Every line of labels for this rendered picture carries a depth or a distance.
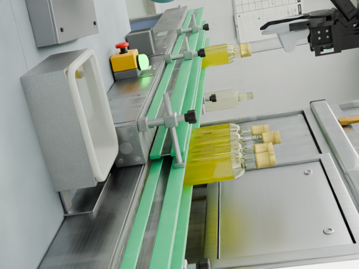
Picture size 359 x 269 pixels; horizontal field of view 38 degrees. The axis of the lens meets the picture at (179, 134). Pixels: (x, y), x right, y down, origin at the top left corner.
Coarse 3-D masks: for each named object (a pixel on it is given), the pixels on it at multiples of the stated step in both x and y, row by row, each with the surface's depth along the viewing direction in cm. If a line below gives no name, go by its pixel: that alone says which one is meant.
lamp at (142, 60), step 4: (136, 56) 148; (140, 56) 147; (144, 56) 147; (136, 60) 147; (140, 60) 147; (144, 60) 147; (148, 60) 149; (140, 64) 147; (144, 64) 147; (148, 64) 149; (140, 68) 148; (144, 68) 148
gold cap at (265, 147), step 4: (256, 144) 122; (260, 144) 122; (264, 144) 121; (268, 144) 121; (256, 148) 121; (260, 148) 121; (264, 148) 121; (268, 148) 121; (272, 148) 120; (256, 152) 121; (260, 152) 121
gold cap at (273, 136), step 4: (268, 132) 127; (272, 132) 126; (276, 132) 126; (264, 136) 126; (268, 136) 126; (272, 136) 126; (276, 136) 125; (264, 140) 126; (268, 140) 126; (272, 140) 126; (276, 140) 126; (280, 140) 126; (272, 144) 126
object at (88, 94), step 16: (80, 64) 91; (96, 64) 102; (80, 80) 103; (96, 80) 103; (80, 96) 104; (96, 96) 104; (80, 112) 88; (96, 112) 105; (96, 128) 106; (112, 128) 106; (96, 144) 107; (112, 144) 107; (96, 160) 92; (112, 160) 102; (96, 176) 93
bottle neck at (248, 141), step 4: (252, 136) 127; (256, 136) 127; (260, 136) 127; (244, 140) 127; (248, 140) 127; (252, 140) 126; (256, 140) 126; (260, 140) 126; (244, 144) 127; (248, 144) 127; (252, 144) 126
